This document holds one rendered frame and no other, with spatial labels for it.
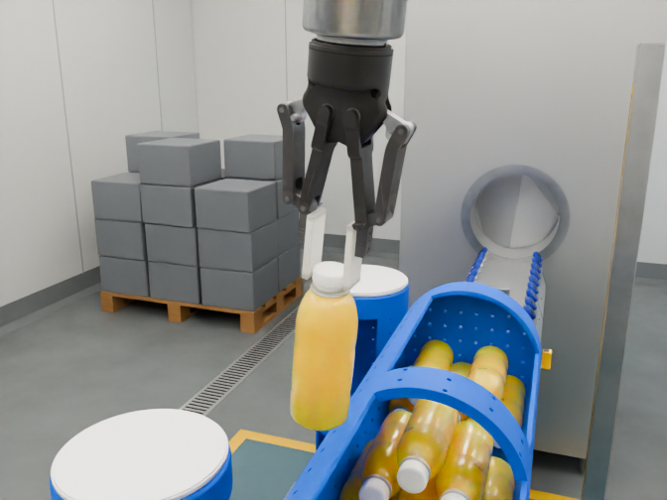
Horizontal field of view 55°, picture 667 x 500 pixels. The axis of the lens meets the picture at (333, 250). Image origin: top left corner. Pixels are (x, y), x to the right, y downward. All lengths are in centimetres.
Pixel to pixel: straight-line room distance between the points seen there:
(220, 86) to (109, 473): 539
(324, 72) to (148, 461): 74
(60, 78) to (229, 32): 185
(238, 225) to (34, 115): 164
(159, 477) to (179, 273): 330
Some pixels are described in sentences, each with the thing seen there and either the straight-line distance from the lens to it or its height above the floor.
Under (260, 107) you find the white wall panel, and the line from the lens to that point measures 608.
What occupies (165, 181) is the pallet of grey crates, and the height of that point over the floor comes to 96.
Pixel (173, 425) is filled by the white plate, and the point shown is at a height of 104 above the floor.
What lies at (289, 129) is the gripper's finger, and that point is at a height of 158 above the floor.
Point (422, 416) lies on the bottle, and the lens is 93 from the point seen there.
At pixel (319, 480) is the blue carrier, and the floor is 121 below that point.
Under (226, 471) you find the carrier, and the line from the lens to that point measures 110.
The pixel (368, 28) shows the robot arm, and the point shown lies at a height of 167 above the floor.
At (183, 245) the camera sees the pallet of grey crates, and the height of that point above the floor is 54.
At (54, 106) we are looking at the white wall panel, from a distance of 493.
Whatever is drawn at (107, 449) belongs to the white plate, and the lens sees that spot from 115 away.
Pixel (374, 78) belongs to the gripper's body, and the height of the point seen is 163.
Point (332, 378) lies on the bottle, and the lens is 67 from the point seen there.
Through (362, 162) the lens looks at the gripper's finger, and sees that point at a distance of 59.
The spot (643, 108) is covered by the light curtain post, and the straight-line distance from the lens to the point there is 179.
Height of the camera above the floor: 164
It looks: 16 degrees down
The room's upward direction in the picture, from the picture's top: straight up
